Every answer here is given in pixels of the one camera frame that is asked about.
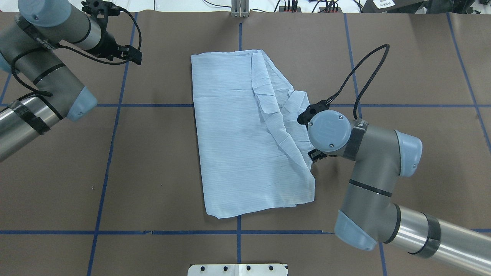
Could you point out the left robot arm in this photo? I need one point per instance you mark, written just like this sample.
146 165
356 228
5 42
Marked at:
54 92

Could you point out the light blue button shirt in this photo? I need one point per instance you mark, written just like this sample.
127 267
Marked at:
253 153

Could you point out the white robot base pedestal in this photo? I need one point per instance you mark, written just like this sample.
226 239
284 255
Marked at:
255 269

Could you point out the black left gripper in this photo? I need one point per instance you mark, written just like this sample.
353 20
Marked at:
107 41

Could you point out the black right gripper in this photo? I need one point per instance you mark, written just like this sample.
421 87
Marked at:
315 155

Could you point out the aluminium frame post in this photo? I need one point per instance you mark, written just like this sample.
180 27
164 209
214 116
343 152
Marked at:
240 8

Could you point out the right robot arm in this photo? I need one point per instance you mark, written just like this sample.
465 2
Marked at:
368 216

